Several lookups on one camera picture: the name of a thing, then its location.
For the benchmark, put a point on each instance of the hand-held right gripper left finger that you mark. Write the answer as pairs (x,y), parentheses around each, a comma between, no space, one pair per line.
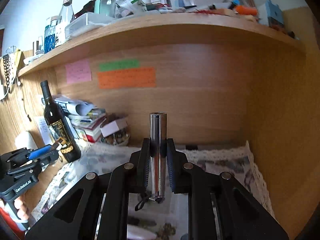
(146,166)

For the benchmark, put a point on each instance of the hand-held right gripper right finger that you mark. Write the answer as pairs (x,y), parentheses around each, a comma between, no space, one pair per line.
(170,166)

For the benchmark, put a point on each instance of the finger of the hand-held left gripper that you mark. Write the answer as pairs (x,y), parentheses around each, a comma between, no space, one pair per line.
(43,160)
(40,151)

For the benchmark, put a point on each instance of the silver metal flashlight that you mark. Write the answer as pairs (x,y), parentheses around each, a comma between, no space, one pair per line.
(158,155)

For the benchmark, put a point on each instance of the small brown gold vial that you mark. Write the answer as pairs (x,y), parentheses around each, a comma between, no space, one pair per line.
(59,143)

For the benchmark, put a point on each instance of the person's left hand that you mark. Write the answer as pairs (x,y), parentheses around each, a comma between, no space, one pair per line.
(22,208)

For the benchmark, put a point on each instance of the white paper roll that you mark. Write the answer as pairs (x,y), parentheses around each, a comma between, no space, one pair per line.
(25,140)

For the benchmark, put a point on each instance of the white paper note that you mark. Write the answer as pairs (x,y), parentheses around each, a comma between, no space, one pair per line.
(43,127)

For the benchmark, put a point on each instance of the dark wine bottle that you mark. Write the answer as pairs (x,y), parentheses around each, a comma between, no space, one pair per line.
(58,130)

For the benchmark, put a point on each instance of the bowl of small trinkets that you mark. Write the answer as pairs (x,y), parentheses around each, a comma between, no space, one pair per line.
(116,135)

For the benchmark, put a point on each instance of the white lace printed cloth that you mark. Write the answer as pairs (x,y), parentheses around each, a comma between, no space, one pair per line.
(220,157)

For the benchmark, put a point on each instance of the stack of magazines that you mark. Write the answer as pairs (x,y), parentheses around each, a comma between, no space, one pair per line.
(82,120)

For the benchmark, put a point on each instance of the pink sticky note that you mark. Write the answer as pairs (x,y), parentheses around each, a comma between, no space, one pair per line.
(78,71)

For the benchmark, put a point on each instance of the orange sticky note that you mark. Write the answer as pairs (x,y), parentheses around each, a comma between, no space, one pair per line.
(126,78)

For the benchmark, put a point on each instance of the yellow item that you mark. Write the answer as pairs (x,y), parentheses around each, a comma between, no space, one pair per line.
(18,58)

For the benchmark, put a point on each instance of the green sticky note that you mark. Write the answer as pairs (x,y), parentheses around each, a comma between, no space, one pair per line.
(118,65)

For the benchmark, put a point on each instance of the small drinking glass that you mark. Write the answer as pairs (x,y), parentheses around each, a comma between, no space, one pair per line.
(39,45)

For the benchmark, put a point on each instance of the blue patterned glass bottle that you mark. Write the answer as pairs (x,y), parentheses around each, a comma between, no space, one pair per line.
(49,38)

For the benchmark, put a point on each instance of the clear plastic box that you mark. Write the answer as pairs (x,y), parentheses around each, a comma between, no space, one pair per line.
(85,23)

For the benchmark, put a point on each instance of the tall clear glass bottle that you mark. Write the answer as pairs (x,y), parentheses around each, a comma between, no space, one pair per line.
(65,17)

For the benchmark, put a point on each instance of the wooden shelf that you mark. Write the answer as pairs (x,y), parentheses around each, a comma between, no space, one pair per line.
(155,30)

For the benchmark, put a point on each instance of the mint green bottle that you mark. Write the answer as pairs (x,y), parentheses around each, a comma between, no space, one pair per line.
(105,3)

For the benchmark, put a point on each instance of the white green tube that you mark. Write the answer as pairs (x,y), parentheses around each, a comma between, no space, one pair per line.
(130,3)

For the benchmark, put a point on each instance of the orange cylinder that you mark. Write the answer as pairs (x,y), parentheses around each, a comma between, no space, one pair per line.
(246,10)

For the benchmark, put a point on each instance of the light blue box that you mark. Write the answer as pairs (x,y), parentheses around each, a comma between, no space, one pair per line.
(272,13)

